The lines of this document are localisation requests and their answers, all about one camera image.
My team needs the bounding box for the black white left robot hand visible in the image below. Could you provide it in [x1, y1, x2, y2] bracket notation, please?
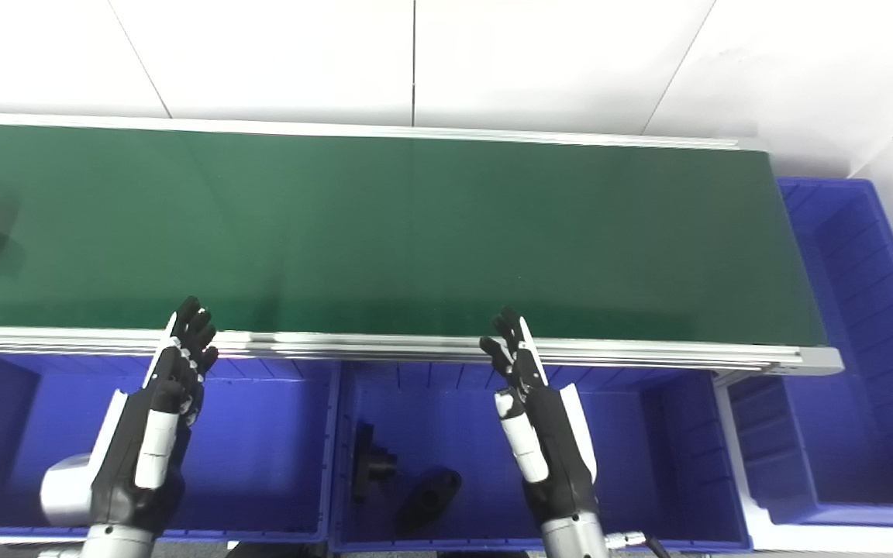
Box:
[88, 296, 219, 534]

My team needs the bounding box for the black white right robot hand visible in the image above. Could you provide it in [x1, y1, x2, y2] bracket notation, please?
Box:
[480, 307, 599, 525]

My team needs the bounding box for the black bracket part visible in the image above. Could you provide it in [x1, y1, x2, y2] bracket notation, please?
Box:
[352, 422, 398, 506]

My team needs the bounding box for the black oval part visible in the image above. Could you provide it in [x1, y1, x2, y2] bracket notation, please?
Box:
[395, 468, 463, 536]

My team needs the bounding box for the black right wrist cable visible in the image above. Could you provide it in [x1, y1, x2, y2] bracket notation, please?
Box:
[604, 530, 674, 558]

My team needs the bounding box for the green conveyor belt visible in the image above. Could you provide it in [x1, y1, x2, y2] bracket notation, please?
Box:
[0, 123, 828, 347]
[0, 112, 844, 377]

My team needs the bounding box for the large blue plastic bin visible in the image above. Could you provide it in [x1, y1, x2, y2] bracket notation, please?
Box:
[728, 177, 893, 529]

